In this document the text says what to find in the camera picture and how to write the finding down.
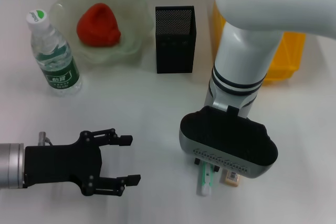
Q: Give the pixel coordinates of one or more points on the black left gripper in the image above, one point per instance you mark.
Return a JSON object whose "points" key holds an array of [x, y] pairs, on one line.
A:
{"points": [[60, 163]]}

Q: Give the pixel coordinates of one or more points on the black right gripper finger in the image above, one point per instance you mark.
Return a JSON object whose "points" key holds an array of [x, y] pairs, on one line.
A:
{"points": [[216, 168], [196, 161]]}

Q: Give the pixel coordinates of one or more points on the beige eraser with barcode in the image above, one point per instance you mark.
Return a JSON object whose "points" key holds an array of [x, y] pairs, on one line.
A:
{"points": [[231, 179]]}

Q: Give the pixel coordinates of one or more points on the green utility knife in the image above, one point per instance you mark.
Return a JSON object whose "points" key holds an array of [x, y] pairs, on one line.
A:
{"points": [[204, 182]]}

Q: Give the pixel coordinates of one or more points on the clear water bottle green label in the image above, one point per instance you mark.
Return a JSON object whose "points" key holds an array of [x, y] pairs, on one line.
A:
{"points": [[60, 74]]}

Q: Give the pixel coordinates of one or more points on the red-orange fruit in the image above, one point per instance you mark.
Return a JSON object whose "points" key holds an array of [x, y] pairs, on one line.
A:
{"points": [[98, 27]]}

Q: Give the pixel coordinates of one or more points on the black mesh pen holder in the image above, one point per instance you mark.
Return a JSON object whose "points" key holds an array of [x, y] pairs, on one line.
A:
{"points": [[176, 56]]}

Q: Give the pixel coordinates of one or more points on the pale green glass fruit plate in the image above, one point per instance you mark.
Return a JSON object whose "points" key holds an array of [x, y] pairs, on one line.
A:
{"points": [[131, 11]]}

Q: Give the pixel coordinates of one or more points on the yellow plastic bin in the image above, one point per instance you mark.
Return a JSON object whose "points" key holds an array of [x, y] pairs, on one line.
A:
{"points": [[286, 56]]}

